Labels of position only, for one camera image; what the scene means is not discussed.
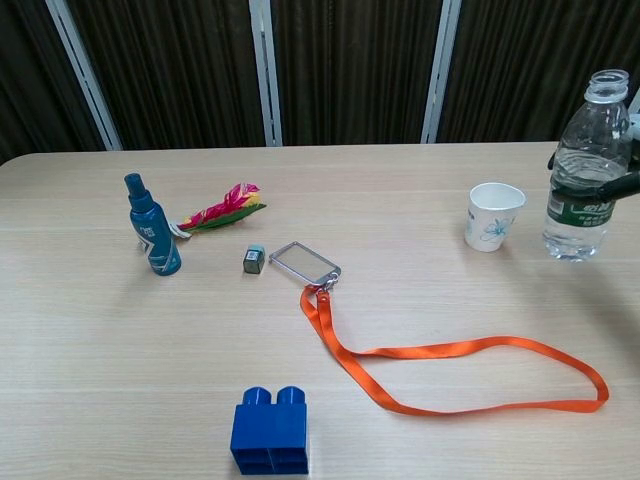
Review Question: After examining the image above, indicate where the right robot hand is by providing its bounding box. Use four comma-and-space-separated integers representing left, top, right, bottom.
548, 169, 640, 204

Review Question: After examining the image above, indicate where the transparent plastic water bottle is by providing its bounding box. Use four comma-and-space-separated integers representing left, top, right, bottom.
542, 69, 632, 263

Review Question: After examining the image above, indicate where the white paper cup blue flower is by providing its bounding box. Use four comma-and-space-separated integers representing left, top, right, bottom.
463, 182, 528, 253

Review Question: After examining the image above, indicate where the blue spray bottle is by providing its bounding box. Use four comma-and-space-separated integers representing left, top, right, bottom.
123, 172, 183, 277

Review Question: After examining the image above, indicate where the black curtain panel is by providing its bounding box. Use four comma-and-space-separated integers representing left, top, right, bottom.
269, 0, 445, 147
0, 0, 107, 166
64, 0, 265, 151
438, 0, 640, 144

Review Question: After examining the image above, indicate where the clear badge holder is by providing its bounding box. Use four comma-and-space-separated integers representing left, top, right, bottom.
268, 241, 344, 294

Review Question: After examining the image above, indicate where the red feather shuttlecock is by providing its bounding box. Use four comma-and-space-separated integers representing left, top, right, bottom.
169, 182, 268, 242

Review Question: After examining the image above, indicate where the blue toy building block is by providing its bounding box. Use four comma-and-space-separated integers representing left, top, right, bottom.
229, 385, 310, 476

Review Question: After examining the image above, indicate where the white metal frame post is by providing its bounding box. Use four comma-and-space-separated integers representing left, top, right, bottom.
44, 0, 124, 151
420, 0, 462, 145
248, 0, 284, 148
624, 87, 640, 141

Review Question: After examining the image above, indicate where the orange lanyard strap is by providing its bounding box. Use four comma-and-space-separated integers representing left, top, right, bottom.
299, 287, 611, 416

